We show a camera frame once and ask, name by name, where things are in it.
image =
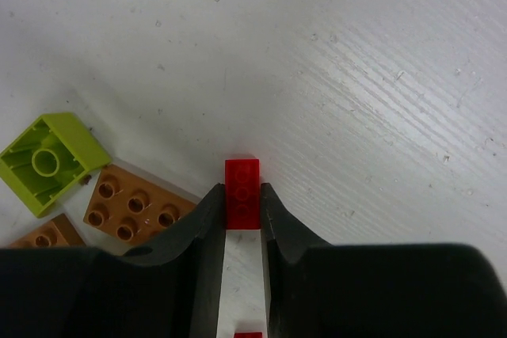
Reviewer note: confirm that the lime green square lego brick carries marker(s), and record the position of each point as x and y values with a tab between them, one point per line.
48	158

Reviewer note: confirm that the small red lego brick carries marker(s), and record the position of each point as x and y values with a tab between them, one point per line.
242	175

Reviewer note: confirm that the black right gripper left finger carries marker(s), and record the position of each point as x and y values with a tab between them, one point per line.
166	287

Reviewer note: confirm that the red lego plate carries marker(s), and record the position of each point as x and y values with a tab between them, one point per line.
248	335

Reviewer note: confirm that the brown lego plate lower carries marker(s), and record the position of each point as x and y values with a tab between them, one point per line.
57	232

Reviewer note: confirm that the brown lego plate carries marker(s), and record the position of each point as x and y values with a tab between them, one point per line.
132	208
57	232

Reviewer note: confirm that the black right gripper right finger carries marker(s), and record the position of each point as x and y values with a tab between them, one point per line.
317	289

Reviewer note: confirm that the brown lego plate upper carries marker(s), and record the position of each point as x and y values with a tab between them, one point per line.
132	208

